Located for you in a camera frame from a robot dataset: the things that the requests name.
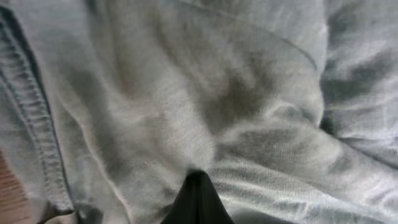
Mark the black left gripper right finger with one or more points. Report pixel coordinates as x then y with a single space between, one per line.
210 209

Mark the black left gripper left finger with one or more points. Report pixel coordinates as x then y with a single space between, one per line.
184 208

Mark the light blue t-shirt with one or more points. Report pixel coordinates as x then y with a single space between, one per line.
290 108

